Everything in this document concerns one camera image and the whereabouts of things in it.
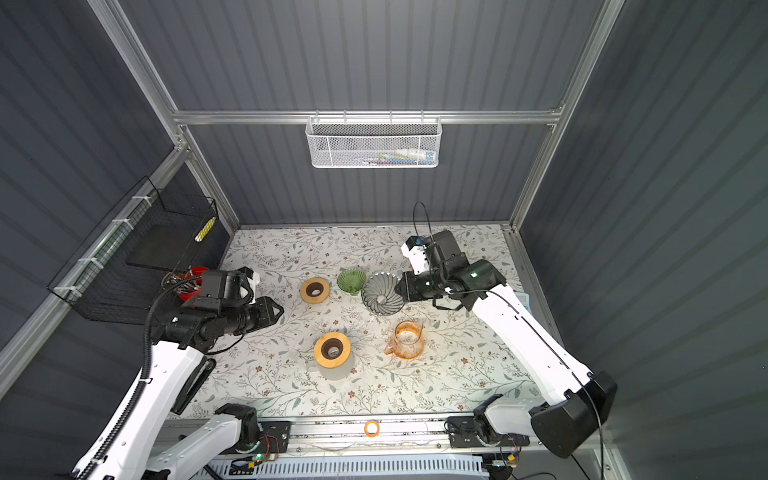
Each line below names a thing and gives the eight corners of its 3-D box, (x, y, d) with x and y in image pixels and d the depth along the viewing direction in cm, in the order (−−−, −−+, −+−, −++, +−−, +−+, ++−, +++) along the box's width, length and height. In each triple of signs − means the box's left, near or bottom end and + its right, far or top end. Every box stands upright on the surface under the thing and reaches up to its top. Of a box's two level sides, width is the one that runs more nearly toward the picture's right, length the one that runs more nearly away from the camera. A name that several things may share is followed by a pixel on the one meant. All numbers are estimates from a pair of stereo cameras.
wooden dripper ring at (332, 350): (318, 377, 85) (311, 365, 77) (323, 346, 91) (316, 332, 83) (350, 377, 85) (346, 365, 77) (353, 346, 91) (349, 332, 83)
